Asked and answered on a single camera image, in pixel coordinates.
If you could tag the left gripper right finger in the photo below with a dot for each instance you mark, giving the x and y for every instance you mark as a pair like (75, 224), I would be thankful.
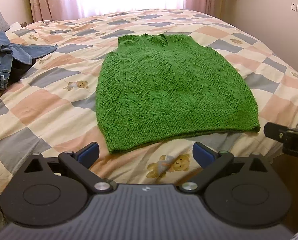
(213, 164)

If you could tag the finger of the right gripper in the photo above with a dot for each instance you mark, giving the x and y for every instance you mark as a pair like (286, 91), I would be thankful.
(279, 133)

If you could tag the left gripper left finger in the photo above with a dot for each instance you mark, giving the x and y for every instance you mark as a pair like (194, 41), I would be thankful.
(76, 166)

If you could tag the green knitted vest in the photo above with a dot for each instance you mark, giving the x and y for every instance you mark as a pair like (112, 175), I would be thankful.
(162, 87)

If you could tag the blue denim clothes pile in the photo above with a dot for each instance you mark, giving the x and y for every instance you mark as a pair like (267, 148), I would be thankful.
(17, 59)

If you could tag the checkered teddy bear quilt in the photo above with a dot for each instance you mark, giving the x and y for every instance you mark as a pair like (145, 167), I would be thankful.
(52, 108)

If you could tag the white wall socket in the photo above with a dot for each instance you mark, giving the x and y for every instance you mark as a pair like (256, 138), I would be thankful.
(294, 7)

